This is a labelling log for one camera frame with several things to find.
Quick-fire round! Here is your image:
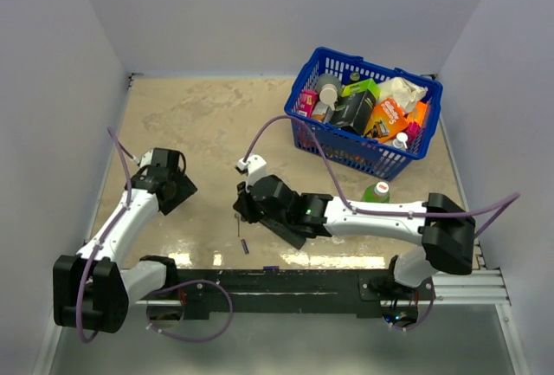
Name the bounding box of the thin clear-handled screwdriver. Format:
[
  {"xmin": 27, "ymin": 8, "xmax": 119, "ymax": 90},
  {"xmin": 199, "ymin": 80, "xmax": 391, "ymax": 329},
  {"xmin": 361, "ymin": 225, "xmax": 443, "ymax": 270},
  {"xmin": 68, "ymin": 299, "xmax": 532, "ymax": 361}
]
[{"xmin": 235, "ymin": 213, "xmax": 242, "ymax": 239}]

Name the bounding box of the blue purple battery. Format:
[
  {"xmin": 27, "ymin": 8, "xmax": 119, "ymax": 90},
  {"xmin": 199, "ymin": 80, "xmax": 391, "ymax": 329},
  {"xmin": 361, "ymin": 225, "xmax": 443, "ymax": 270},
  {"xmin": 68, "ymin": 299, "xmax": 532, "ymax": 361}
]
[{"xmin": 241, "ymin": 239, "xmax": 249, "ymax": 255}]

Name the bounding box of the black remote control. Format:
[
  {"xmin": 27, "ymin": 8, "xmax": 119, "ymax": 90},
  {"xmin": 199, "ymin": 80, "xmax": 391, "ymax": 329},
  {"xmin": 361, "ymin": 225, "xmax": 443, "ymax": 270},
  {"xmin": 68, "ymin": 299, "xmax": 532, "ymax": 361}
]
[{"xmin": 261, "ymin": 217, "xmax": 306, "ymax": 249}]

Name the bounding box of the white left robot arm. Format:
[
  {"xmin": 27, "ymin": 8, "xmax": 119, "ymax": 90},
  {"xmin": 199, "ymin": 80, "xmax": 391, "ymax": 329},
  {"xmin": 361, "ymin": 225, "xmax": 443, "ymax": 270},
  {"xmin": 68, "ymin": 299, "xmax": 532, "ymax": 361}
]
[{"xmin": 53, "ymin": 148, "xmax": 197, "ymax": 333}]

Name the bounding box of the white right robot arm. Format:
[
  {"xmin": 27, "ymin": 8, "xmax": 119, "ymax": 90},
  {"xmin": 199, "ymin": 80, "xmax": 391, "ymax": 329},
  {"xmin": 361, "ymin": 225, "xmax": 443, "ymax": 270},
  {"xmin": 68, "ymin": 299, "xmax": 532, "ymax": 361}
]
[{"xmin": 233, "ymin": 175, "xmax": 475, "ymax": 300}]

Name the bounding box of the blue plastic basket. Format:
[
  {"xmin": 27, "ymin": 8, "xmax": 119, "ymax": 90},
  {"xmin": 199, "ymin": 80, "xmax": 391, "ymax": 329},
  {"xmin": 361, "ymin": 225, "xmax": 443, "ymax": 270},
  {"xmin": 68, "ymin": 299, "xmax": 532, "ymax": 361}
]
[{"xmin": 284, "ymin": 47, "xmax": 443, "ymax": 181}]

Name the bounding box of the pink small box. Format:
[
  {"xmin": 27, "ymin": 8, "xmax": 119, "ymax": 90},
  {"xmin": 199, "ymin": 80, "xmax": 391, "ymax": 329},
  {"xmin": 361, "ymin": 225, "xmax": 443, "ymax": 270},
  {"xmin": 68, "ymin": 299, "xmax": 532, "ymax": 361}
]
[{"xmin": 298, "ymin": 90, "xmax": 319, "ymax": 118}]

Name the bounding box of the black and green box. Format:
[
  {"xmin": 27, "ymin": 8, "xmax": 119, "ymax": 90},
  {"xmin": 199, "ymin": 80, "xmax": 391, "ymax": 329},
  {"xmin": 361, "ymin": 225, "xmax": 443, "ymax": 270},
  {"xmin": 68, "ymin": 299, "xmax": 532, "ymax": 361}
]
[{"xmin": 331, "ymin": 78, "xmax": 380, "ymax": 136}]

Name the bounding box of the grey white-capped bottle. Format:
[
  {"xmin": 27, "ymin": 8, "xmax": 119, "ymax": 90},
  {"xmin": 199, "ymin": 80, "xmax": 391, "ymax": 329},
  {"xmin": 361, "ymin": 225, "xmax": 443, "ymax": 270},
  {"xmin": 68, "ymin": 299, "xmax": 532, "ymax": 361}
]
[{"xmin": 315, "ymin": 74, "xmax": 343, "ymax": 111}]

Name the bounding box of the orange razor box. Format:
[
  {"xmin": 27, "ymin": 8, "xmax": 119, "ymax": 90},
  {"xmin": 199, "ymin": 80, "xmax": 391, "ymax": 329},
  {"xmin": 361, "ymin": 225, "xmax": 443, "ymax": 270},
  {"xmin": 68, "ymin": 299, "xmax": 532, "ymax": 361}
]
[{"xmin": 364, "ymin": 98, "xmax": 409, "ymax": 143}]

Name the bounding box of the white pump bottle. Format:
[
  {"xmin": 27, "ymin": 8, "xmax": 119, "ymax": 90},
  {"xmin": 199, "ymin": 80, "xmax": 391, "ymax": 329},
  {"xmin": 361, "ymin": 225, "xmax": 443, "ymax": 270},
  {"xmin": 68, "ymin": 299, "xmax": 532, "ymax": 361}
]
[{"xmin": 392, "ymin": 133, "xmax": 409, "ymax": 150}]

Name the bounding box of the magenta box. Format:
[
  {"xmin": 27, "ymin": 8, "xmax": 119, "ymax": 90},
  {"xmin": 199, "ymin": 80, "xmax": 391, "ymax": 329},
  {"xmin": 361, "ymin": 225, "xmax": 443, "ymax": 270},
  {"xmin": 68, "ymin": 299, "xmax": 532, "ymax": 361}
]
[{"xmin": 405, "ymin": 121, "xmax": 421, "ymax": 144}]

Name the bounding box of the white crumpled bag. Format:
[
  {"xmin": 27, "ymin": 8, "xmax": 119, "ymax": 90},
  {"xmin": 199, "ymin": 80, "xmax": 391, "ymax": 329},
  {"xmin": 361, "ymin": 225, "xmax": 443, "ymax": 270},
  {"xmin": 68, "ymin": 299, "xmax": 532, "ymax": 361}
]
[{"xmin": 377, "ymin": 77, "xmax": 428, "ymax": 113}]

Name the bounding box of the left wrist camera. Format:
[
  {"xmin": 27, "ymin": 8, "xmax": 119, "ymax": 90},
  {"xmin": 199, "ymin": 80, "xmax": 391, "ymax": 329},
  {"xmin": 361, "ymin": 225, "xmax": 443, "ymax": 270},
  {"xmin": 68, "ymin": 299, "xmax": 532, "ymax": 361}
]
[{"xmin": 134, "ymin": 149, "xmax": 154, "ymax": 167}]

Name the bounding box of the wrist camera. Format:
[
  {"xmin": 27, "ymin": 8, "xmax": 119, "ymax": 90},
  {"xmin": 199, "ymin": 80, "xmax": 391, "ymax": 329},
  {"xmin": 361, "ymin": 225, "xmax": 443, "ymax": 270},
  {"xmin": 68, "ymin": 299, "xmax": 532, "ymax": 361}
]
[
  {"xmin": 235, "ymin": 154, "xmax": 267, "ymax": 187},
  {"xmin": 134, "ymin": 149, "xmax": 154, "ymax": 167}
]

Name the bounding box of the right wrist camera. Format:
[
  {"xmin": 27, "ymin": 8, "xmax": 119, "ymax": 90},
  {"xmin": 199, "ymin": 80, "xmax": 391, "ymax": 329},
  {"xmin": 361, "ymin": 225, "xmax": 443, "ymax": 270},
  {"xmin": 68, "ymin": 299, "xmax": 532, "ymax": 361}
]
[{"xmin": 235, "ymin": 154, "xmax": 267, "ymax": 187}]

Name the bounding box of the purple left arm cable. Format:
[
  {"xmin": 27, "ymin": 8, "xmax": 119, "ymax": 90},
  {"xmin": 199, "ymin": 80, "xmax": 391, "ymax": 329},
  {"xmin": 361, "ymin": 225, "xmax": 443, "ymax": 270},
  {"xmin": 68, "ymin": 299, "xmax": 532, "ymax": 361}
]
[{"xmin": 75, "ymin": 126, "xmax": 142, "ymax": 344}]

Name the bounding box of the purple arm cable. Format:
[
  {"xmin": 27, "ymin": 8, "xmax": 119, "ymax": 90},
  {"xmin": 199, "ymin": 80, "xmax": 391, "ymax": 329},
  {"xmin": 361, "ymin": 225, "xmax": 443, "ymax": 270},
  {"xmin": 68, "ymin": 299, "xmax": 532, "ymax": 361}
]
[
  {"xmin": 244, "ymin": 114, "xmax": 521, "ymax": 237},
  {"xmin": 75, "ymin": 126, "xmax": 142, "ymax": 344}
]

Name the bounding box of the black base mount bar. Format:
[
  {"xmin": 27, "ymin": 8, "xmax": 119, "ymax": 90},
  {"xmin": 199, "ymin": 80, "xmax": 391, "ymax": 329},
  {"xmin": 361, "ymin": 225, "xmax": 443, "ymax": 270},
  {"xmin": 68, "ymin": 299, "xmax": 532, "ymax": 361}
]
[{"xmin": 146, "ymin": 268, "xmax": 438, "ymax": 320}]

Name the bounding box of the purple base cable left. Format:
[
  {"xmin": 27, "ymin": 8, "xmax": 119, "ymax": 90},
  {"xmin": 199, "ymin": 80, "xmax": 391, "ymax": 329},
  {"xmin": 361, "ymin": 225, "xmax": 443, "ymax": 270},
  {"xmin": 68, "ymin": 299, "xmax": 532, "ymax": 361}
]
[{"xmin": 145, "ymin": 279, "xmax": 235, "ymax": 344}]

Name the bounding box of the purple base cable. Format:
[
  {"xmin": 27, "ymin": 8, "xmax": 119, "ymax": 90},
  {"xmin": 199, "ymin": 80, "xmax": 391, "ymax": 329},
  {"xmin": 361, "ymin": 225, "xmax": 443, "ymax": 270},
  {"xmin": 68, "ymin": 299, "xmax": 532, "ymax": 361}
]
[
  {"xmin": 387, "ymin": 277, "xmax": 436, "ymax": 333},
  {"xmin": 145, "ymin": 279, "xmax": 235, "ymax": 344}
]

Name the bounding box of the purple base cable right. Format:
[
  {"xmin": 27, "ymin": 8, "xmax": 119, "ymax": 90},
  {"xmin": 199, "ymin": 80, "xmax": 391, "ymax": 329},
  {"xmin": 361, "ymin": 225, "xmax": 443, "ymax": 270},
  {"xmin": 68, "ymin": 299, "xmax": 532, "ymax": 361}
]
[{"xmin": 387, "ymin": 277, "xmax": 436, "ymax": 333}]

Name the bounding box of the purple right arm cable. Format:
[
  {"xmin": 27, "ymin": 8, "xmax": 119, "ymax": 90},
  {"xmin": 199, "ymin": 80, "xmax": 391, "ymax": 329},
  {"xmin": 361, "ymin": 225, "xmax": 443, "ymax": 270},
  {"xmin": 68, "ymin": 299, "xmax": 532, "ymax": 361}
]
[{"xmin": 244, "ymin": 114, "xmax": 521, "ymax": 237}]

